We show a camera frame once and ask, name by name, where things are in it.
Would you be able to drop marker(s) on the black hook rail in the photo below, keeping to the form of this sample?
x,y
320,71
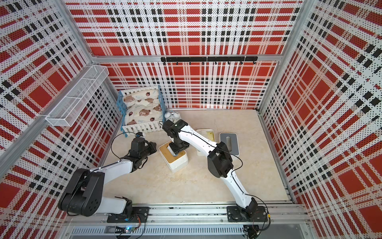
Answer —
x,y
209,59

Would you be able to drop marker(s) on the blue white toy crib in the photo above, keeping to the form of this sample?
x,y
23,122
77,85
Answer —
x,y
141,127

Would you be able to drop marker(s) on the white alarm clock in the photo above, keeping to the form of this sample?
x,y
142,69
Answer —
x,y
172,116

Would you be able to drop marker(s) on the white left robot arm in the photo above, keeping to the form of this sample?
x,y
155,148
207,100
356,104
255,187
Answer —
x,y
83,195

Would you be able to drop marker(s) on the white wire basket shelf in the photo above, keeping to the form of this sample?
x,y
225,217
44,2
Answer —
x,y
66,112

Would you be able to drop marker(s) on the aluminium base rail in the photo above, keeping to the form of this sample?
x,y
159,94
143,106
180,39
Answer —
x,y
165,221

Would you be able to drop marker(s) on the grey tissue box lid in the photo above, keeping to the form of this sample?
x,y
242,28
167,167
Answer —
x,y
231,141

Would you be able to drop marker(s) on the white tissue box base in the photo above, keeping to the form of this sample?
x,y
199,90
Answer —
x,y
178,167

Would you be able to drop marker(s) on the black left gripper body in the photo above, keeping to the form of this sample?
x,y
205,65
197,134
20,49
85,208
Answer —
x,y
148,150

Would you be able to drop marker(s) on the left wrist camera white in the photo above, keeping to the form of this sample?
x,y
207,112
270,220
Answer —
x,y
140,134

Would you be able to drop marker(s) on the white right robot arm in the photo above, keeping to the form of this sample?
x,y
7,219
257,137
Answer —
x,y
220,165

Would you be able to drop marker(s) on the bear print bedding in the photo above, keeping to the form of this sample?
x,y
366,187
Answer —
x,y
142,106

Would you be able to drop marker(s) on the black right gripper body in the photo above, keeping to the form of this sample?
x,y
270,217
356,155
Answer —
x,y
178,145

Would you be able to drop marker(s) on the bamboo tissue box lid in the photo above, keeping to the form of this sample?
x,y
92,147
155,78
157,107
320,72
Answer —
x,y
169,158

